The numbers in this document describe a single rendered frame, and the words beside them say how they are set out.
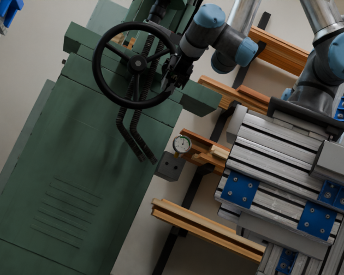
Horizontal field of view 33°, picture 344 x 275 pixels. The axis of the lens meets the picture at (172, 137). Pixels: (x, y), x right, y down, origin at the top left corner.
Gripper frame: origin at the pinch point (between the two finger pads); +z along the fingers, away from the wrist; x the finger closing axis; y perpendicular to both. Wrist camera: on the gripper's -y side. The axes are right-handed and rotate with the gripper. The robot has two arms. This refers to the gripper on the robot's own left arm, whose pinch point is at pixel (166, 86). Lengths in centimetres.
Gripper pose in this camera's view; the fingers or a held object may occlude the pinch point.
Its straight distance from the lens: 182.2
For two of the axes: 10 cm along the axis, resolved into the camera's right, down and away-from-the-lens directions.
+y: -2.4, 7.3, -6.5
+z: -3.8, 5.4, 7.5
